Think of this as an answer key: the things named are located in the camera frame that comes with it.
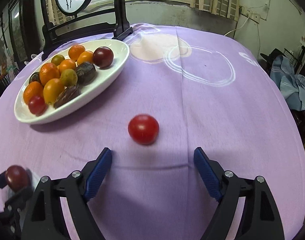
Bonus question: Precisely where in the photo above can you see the white oval plate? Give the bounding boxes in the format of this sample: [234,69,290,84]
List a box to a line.
[14,39,130,125]

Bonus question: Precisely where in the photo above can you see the greenish yellow tomato plate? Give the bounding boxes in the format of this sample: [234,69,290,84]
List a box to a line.
[51,54,65,66]

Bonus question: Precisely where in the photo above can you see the orange mandarin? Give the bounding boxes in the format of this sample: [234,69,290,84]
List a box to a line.
[23,81,44,105]

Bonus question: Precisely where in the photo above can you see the black framed painted screen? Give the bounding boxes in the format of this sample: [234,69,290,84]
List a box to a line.
[40,0,133,61]

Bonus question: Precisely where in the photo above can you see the small yellow fruit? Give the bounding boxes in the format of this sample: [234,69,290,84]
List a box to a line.
[60,69,78,87]

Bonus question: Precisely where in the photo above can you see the brown dried date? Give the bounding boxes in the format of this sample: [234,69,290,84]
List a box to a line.
[53,84,79,109]
[29,72,41,83]

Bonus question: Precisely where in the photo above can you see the large orange mandarin table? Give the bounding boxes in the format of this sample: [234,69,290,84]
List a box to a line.
[39,62,60,86]

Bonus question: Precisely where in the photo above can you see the dark red plum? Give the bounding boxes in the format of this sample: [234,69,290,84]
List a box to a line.
[5,165,31,192]

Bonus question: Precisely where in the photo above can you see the dark dried date plate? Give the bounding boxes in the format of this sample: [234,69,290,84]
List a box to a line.
[76,62,96,85]

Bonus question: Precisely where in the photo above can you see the yellow orange fruit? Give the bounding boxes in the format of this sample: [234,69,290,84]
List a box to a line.
[43,78,65,105]

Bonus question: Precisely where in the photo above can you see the orange mandarin middle plate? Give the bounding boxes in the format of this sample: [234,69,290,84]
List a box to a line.
[68,44,85,61]

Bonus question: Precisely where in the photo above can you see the red cherry tomato isolated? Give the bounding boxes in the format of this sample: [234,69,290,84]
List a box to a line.
[128,114,159,145]

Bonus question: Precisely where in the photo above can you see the blue cloth pile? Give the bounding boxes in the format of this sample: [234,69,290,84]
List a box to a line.
[270,55,305,111]

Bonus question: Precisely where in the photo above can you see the red cherry tomato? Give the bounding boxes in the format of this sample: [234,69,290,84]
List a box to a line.
[28,96,47,116]

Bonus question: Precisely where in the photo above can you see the dark wooden cabinet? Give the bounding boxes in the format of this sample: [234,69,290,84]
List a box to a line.
[8,0,41,66]

